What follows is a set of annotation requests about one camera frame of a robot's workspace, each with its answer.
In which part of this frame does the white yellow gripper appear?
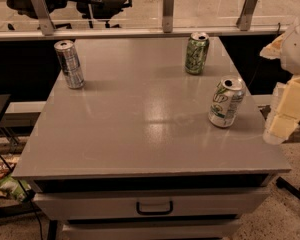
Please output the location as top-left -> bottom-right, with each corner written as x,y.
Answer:
263,75 -> 300,145

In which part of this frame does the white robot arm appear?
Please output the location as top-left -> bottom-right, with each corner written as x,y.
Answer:
260,14 -> 300,145

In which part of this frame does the white green 7up can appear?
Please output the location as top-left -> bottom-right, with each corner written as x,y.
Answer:
208,75 -> 246,128

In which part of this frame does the green soda can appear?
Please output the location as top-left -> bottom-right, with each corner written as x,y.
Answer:
185,32 -> 210,75

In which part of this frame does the silver slim can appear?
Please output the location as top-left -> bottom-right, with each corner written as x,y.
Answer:
54,40 -> 84,89

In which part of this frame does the black stand leg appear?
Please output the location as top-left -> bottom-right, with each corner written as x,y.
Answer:
276,177 -> 300,200

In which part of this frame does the lower grey drawer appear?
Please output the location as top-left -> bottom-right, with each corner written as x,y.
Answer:
63,220 -> 240,240

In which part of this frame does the grey drawer cabinet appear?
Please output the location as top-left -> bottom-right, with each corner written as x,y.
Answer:
14,38 -> 289,226

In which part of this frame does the black office chair right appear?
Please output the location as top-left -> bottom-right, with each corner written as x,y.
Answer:
71,0 -> 132,28

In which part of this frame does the green chip bag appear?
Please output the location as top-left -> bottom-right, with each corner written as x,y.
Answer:
0,174 -> 33,202

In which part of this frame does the right metal glass bracket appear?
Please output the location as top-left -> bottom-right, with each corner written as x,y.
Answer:
236,0 -> 258,31

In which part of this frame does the metal glass bracket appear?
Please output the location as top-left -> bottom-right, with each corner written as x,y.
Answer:
236,0 -> 258,31
30,0 -> 55,36
162,0 -> 174,33

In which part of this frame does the upper drawer with black handle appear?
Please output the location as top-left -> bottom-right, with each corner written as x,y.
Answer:
35,188 -> 269,220

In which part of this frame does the middle metal glass bracket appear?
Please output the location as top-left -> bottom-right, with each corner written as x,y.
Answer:
162,0 -> 174,33

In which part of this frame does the left metal glass bracket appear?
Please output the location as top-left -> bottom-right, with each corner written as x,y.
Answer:
30,0 -> 55,36

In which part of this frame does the black cable on floor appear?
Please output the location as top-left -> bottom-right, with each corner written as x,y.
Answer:
0,143 -> 45,240

